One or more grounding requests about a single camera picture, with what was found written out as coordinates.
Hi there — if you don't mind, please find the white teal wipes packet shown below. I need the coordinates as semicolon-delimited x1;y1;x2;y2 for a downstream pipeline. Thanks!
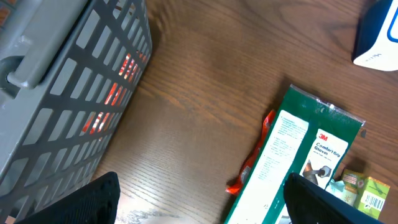
326;180;358;207

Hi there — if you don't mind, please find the green white 3M packet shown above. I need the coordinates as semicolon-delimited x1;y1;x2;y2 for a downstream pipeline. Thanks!
226;85;365;224

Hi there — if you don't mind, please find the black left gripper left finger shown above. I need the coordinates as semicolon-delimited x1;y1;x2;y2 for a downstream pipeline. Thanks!
16;171;121;223

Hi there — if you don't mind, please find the grey plastic mesh basket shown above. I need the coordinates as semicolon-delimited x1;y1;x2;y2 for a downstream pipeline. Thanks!
1;0;153;223

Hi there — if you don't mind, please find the red snack packet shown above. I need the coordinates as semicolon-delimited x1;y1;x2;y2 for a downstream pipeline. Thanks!
225;110;276;196

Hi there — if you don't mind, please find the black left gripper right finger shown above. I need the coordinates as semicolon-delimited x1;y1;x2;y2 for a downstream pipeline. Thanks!
284;172;381;224

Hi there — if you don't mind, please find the green snack box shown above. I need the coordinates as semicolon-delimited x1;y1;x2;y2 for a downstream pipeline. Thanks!
341;169;390;219

